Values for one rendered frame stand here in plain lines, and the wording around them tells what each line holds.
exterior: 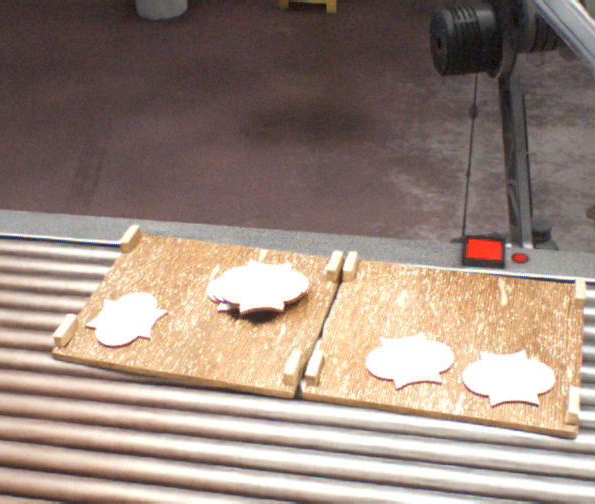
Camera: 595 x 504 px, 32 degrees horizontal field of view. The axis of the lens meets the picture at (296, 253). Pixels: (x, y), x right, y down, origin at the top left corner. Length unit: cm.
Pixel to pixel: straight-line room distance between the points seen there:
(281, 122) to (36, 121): 103
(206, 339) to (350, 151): 239
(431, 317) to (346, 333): 15
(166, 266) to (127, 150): 230
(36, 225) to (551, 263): 99
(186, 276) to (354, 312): 32
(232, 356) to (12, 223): 63
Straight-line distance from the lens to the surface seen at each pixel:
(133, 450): 157
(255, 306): 167
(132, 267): 187
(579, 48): 146
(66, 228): 204
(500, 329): 170
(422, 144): 404
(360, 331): 168
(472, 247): 189
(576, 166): 396
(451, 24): 269
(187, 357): 166
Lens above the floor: 203
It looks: 36 degrees down
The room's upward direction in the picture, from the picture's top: 3 degrees counter-clockwise
